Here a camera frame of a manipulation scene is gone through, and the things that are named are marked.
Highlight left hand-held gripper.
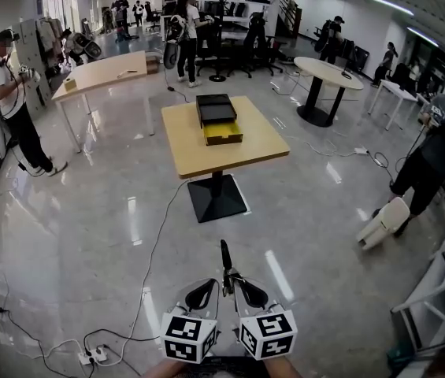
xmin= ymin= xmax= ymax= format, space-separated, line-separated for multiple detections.
xmin=161 ymin=277 xmax=221 ymax=364

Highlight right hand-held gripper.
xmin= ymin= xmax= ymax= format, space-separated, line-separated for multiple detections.
xmin=222 ymin=270 xmax=299 ymax=361

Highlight black drawer box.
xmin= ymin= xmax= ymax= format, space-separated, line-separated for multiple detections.
xmin=195 ymin=93 xmax=244 ymax=147

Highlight person's right forearm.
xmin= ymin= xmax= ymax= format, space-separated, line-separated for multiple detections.
xmin=263 ymin=355 xmax=306 ymax=378

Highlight person's left forearm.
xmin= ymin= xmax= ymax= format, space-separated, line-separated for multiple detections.
xmin=143 ymin=358 xmax=191 ymax=378

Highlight person's white shoe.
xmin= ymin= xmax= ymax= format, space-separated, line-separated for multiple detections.
xmin=221 ymin=324 xmax=243 ymax=354

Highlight person's patterned shirt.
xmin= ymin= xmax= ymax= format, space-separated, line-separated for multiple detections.
xmin=174 ymin=354 xmax=270 ymax=378

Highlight white power strip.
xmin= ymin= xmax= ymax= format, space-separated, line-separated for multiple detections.
xmin=78 ymin=346 xmax=108 ymax=365

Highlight cream shell backpack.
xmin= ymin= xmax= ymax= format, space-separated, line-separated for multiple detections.
xmin=356 ymin=197 xmax=411 ymax=250

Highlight white metal shelf unit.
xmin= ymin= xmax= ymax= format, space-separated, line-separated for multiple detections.
xmin=391 ymin=210 xmax=445 ymax=378

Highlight round white table black base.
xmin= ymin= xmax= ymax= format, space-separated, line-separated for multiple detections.
xmin=293 ymin=56 xmax=365 ymax=128

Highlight row of black office chairs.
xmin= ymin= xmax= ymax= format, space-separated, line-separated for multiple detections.
xmin=196 ymin=12 xmax=286 ymax=78

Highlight black shell backpack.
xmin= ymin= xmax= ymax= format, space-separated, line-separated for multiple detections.
xmin=161 ymin=39 xmax=180 ymax=70

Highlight long wooden table white legs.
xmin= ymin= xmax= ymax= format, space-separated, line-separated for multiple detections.
xmin=50 ymin=50 xmax=156 ymax=154

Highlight black coat stand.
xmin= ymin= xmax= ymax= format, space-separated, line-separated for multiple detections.
xmin=207 ymin=0 xmax=234 ymax=83

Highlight small white desk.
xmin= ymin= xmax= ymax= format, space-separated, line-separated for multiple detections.
xmin=367 ymin=79 xmax=420 ymax=132

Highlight grey locker cabinet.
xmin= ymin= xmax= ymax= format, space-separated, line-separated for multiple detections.
xmin=11 ymin=17 xmax=50 ymax=109

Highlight long white floor cable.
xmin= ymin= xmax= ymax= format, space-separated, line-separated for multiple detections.
xmin=103 ymin=179 xmax=191 ymax=368

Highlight square wooden pedestal table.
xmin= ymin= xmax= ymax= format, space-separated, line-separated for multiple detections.
xmin=161 ymin=95 xmax=291 ymax=224

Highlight black power brick with cable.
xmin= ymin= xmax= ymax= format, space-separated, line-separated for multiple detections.
xmin=162 ymin=65 xmax=191 ymax=104

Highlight clothes rail with garments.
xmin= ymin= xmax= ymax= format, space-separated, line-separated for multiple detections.
xmin=36 ymin=16 xmax=66 ymax=69

